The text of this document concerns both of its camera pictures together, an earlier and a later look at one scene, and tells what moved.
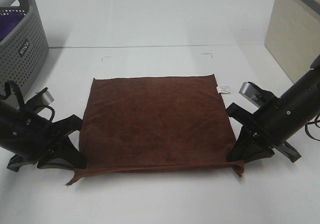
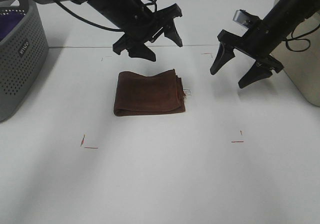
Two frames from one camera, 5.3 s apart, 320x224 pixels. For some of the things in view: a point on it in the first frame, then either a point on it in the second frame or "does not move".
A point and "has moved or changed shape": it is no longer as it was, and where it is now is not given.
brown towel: (156, 122) has moved or changed shape
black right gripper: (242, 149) → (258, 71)
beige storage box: (292, 36) does not move
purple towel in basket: (8, 21) does not move
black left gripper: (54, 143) → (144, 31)
